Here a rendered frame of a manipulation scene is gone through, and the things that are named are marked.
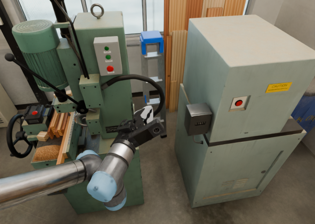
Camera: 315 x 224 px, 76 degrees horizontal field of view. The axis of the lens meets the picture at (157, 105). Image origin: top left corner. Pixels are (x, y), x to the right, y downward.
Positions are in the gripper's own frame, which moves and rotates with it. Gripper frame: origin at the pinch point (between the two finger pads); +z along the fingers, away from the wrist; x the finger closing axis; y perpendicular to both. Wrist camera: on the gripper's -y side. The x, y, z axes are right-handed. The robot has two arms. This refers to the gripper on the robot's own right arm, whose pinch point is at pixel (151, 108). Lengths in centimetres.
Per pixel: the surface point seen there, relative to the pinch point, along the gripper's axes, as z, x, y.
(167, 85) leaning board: 142, 63, 77
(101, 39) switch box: 17.2, -28.4, 16.6
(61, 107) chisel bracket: 11, -7, 66
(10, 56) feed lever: -2, -41, 46
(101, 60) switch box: 13.5, -21.0, 20.1
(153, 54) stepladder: 100, 10, 49
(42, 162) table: -16, 8, 71
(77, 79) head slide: 15.1, -17.5, 43.5
